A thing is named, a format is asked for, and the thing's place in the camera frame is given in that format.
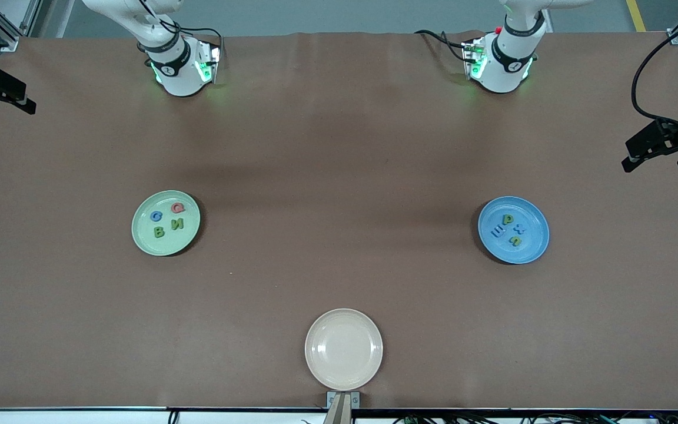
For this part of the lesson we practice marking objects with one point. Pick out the blue letter x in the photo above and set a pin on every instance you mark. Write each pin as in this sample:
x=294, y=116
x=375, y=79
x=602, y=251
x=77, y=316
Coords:
x=519, y=229

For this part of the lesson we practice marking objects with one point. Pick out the green letter p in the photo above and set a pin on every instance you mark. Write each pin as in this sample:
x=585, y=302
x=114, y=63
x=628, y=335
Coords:
x=507, y=219

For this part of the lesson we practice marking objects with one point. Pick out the blue letter m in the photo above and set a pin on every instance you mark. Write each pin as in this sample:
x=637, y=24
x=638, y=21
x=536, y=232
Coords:
x=497, y=232

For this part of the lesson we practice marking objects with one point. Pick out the blue letter G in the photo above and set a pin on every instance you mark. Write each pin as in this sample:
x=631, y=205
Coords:
x=153, y=217

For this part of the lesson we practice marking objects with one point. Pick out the red letter Q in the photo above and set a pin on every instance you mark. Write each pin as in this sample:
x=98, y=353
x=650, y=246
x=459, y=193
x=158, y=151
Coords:
x=175, y=208

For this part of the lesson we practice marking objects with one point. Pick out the green letter B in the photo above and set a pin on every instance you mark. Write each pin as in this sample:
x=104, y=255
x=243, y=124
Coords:
x=158, y=232

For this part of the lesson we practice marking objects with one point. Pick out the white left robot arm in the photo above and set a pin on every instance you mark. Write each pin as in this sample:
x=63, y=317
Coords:
x=507, y=70

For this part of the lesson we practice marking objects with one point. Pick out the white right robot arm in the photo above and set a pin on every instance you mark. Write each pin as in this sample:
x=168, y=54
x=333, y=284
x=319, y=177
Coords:
x=177, y=76

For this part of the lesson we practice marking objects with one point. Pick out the blue plate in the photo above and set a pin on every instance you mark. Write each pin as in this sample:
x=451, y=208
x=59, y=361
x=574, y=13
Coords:
x=530, y=250

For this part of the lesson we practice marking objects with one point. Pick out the light green plate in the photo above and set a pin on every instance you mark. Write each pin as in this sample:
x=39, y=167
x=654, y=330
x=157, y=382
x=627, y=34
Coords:
x=165, y=244

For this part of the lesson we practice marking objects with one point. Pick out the brown table cover sheet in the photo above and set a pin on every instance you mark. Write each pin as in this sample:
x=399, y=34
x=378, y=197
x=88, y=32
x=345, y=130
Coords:
x=339, y=147

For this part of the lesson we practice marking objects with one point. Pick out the beige plate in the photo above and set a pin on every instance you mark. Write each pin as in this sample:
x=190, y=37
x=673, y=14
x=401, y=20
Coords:
x=344, y=350

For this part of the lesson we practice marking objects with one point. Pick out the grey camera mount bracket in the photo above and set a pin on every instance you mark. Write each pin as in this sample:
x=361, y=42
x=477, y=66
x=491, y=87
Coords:
x=343, y=403

